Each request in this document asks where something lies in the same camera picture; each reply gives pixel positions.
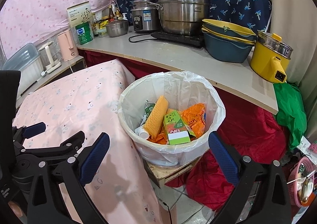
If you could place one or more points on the green tin can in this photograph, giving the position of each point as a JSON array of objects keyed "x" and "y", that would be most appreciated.
[{"x": 84, "y": 33}]

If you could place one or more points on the wooden stool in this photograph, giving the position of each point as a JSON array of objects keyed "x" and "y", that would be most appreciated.
[{"x": 160, "y": 175}]

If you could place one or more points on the yellow electric pot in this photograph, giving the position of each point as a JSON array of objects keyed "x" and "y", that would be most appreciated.
[{"x": 271, "y": 57}]

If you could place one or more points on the green plastic bag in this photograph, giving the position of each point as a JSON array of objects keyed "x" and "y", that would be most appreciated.
[{"x": 291, "y": 112}]

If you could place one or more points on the pink patterned tablecloth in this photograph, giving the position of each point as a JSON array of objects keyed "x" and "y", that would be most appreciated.
[{"x": 87, "y": 101}]

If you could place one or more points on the green wasabi box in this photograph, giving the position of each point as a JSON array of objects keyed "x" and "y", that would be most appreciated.
[{"x": 177, "y": 130}]

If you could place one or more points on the white cardboard box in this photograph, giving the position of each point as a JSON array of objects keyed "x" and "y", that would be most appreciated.
[{"x": 79, "y": 14}]

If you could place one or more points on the small steel pot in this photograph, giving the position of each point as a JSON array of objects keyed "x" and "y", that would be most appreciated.
[{"x": 117, "y": 28}]

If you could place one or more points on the dark sauce bottle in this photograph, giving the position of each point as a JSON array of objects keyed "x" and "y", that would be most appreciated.
[{"x": 111, "y": 16}]

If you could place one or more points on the black induction cooker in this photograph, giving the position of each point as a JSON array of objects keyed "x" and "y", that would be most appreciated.
[{"x": 194, "y": 41}]

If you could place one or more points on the white dish drainer box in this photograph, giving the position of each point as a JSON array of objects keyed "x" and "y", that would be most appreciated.
[{"x": 27, "y": 60}]

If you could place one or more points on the large steel steamer pot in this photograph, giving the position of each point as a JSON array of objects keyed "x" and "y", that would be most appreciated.
[{"x": 183, "y": 17}]

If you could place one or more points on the steel rice cooker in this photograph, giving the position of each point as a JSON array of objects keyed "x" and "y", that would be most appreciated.
[{"x": 145, "y": 16}]

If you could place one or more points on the orange plastic bag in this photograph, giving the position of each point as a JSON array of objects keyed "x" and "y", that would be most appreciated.
[{"x": 194, "y": 116}]

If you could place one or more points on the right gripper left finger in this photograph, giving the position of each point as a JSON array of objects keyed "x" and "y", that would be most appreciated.
[{"x": 78, "y": 171}]

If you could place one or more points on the white lined trash bin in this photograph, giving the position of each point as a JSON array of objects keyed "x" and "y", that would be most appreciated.
[{"x": 182, "y": 90}]

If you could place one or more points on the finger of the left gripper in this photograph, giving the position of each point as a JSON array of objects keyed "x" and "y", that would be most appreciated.
[
  {"x": 75, "y": 142},
  {"x": 25, "y": 132}
]

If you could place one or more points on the yellow label sauce jar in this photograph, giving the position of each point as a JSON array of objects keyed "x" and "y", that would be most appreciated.
[{"x": 103, "y": 24}]

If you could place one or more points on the pink plastic basket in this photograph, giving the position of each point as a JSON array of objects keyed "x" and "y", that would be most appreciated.
[{"x": 300, "y": 183}]

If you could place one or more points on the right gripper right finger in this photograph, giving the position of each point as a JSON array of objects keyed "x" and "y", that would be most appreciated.
[{"x": 240, "y": 171}]

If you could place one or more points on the orange waffle sponge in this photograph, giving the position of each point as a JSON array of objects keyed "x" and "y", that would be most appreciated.
[{"x": 154, "y": 122}]

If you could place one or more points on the pink electric kettle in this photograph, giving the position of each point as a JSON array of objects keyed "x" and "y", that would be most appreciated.
[{"x": 67, "y": 45}]

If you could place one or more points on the blue yellow stacked basins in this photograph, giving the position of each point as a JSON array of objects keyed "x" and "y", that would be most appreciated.
[{"x": 227, "y": 42}]

